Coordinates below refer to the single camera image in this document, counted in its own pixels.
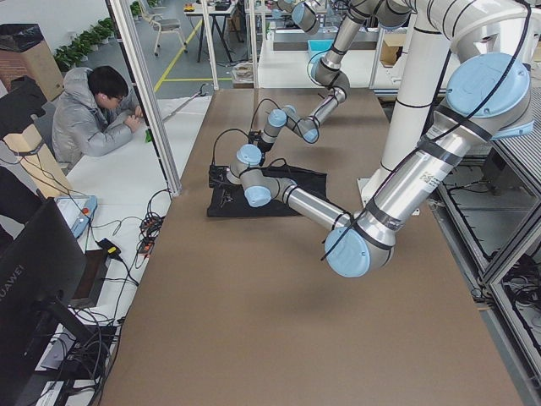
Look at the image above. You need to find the seated person grey jacket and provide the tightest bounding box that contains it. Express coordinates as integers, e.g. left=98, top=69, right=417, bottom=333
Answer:
left=52, top=66, right=144, bottom=169

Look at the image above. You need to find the cardboard box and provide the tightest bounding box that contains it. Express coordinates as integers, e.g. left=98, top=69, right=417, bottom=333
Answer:
left=1, top=23, right=63, bottom=101

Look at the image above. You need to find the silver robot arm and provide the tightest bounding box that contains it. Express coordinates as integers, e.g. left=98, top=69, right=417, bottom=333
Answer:
left=259, top=1, right=412, bottom=144
left=209, top=1, right=540, bottom=277

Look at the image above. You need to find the blue grey teach pendant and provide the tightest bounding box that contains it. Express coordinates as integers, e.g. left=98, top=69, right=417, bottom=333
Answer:
left=54, top=195, right=97, bottom=238

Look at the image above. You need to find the long metal rod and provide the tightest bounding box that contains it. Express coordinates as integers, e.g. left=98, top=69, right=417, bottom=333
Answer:
left=162, top=83, right=208, bottom=122

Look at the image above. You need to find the aluminium frame striped table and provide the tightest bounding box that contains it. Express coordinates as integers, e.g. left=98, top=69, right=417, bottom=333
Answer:
left=434, top=126, right=541, bottom=406

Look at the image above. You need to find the black t-shirt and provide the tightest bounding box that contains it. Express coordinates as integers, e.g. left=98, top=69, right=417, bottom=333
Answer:
left=205, top=164, right=330, bottom=219

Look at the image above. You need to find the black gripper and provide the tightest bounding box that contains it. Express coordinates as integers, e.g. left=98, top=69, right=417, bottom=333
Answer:
left=208, top=165, right=231, bottom=189
left=256, top=138, right=273, bottom=166

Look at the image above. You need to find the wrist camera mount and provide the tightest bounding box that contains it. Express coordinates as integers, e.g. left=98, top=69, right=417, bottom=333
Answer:
left=249, top=130, right=262, bottom=144

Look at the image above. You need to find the grey orange usb hub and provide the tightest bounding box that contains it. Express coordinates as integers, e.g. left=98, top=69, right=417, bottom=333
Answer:
left=137, top=239, right=154, bottom=258
left=139, top=216, right=164, bottom=237

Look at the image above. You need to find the aluminium frame post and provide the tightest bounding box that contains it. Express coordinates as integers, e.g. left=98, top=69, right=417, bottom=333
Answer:
left=105, top=0, right=183, bottom=197

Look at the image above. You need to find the black huawei monitor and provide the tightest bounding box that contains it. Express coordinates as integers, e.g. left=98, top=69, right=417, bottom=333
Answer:
left=1, top=198, right=95, bottom=405

